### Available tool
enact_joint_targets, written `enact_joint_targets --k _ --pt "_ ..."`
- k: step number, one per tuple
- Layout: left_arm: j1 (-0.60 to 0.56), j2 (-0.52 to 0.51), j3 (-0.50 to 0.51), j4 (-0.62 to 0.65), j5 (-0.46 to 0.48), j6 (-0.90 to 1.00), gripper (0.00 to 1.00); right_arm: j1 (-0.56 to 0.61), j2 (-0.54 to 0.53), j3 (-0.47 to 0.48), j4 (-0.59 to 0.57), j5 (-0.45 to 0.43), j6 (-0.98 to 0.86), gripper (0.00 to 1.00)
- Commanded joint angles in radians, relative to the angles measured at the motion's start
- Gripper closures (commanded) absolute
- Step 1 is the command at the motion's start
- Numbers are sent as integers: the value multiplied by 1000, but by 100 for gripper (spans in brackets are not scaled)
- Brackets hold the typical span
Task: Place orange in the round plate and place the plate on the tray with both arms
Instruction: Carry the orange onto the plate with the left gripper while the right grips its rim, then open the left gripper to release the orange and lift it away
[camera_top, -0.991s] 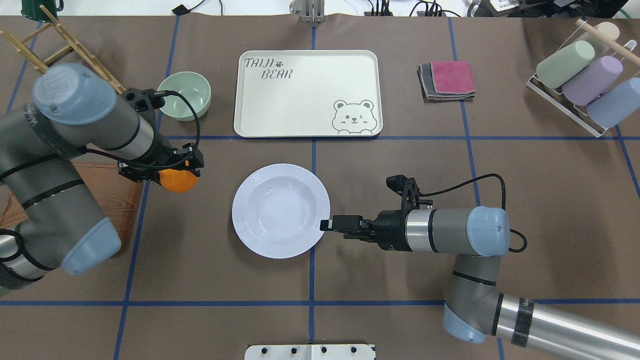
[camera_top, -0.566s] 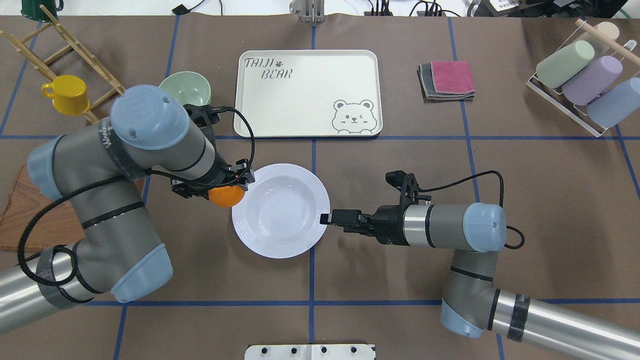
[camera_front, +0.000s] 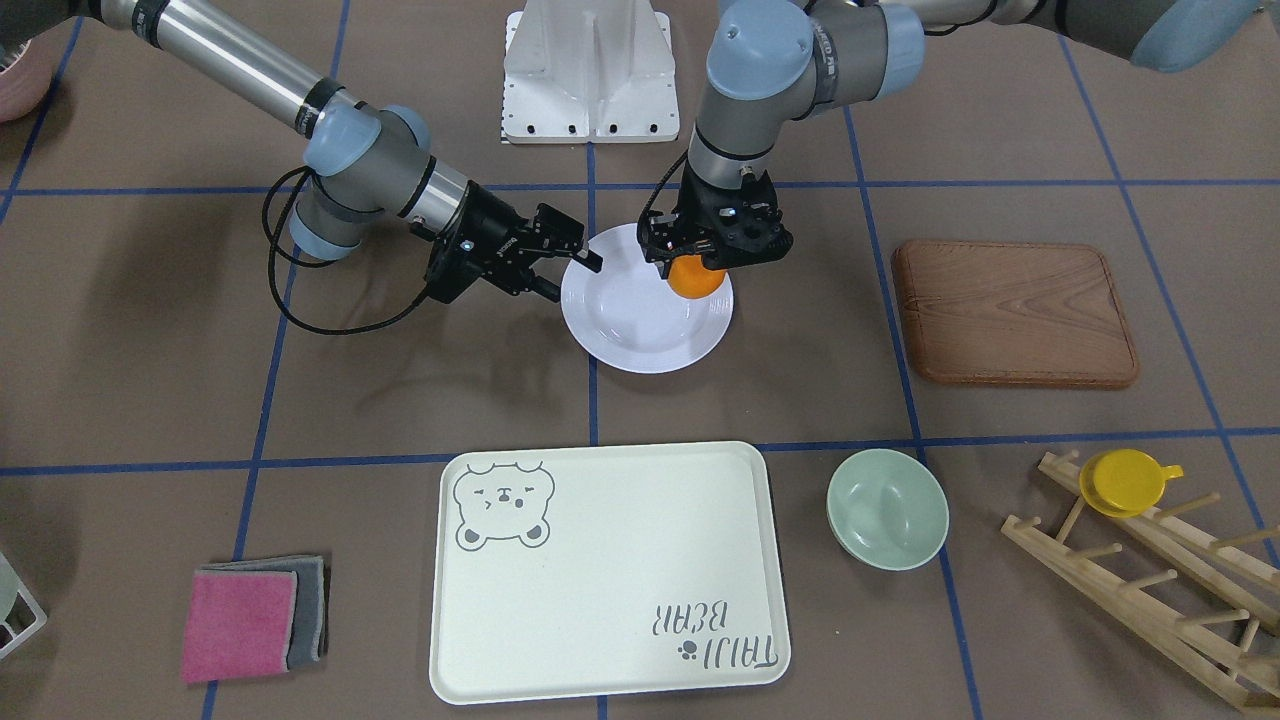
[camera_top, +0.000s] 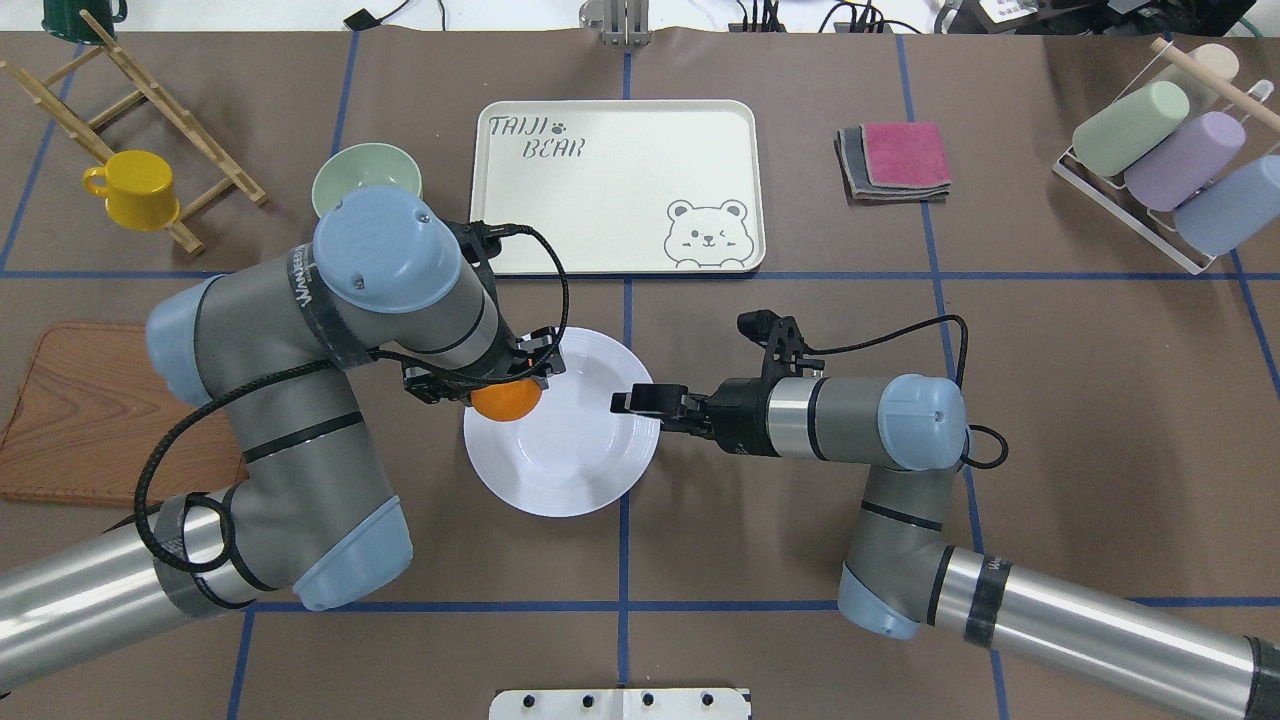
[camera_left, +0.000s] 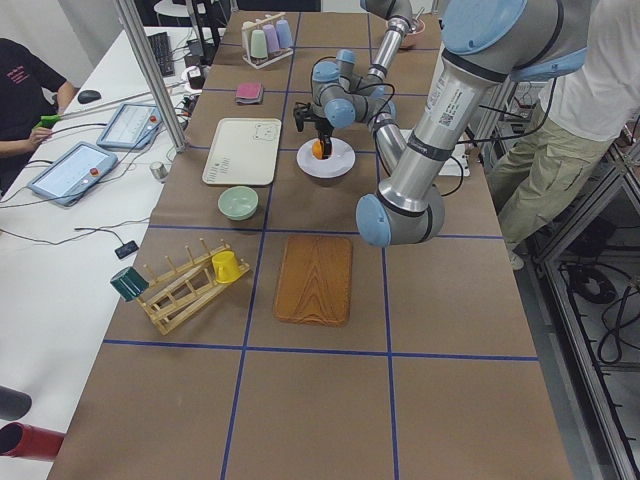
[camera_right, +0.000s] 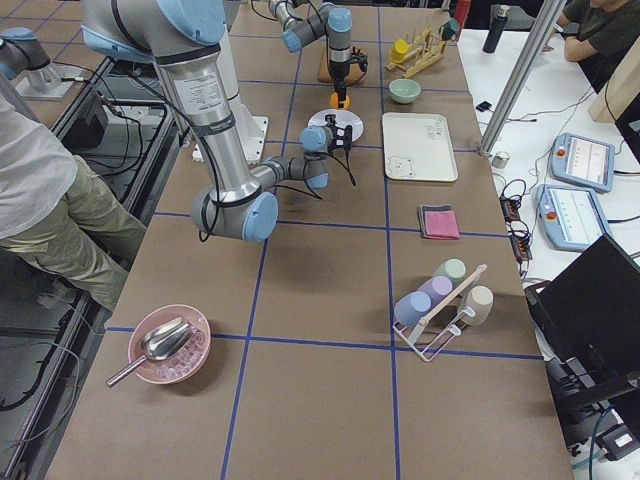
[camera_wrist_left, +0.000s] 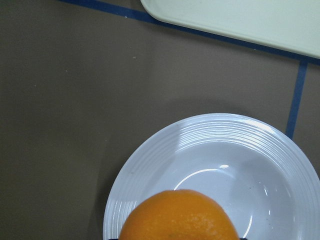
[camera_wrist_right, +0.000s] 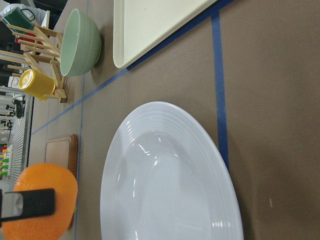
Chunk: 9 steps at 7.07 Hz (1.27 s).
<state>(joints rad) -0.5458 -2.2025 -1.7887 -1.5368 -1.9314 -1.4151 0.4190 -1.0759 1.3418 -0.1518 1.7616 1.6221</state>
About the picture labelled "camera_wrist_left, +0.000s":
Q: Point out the orange fruit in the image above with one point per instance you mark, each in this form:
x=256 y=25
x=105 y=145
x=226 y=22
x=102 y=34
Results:
x=178 y=215

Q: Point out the cream bear tray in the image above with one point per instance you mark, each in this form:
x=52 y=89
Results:
x=290 y=25

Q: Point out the white round plate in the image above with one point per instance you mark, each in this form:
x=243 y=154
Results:
x=260 y=177

